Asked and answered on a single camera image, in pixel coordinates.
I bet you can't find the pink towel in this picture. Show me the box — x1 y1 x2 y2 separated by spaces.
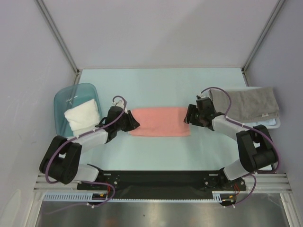
129 107 191 137

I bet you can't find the white towel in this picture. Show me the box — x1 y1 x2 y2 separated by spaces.
64 99 100 136

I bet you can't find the grey towel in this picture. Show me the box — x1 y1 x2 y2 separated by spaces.
208 87 280 123

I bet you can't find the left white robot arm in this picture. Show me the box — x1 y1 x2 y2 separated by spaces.
39 106 140 184

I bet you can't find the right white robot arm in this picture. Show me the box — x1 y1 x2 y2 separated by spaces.
184 97 279 190

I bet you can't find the teal plastic basin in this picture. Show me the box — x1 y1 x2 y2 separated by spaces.
53 83 102 137

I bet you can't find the light blue towel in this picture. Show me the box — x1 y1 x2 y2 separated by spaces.
245 119 276 127

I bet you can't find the white plastic basket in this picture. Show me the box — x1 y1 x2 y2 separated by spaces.
207 87 281 130

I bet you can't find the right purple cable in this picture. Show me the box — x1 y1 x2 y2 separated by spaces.
201 87 281 208

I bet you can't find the purple cable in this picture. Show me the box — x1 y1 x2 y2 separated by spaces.
45 96 128 210
201 87 281 208

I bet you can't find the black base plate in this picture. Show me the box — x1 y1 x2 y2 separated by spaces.
77 170 246 194

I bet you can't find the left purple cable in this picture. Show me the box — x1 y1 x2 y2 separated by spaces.
45 96 128 210

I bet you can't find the white slotted cable duct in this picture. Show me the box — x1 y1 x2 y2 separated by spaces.
43 191 235 203

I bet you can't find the aluminium rail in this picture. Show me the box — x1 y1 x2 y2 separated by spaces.
34 174 292 193

